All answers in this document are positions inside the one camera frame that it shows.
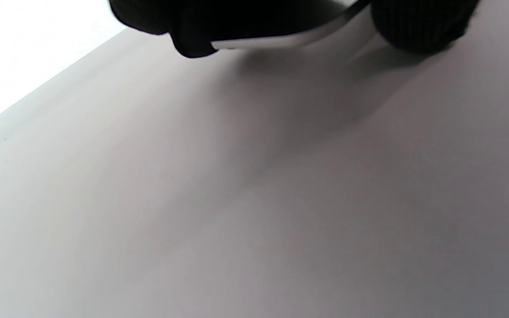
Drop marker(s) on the person's left hand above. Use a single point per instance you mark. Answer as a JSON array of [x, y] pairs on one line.
[[237, 17]]

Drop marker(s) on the silver sliding box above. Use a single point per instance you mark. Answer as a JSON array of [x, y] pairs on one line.
[[272, 42]]

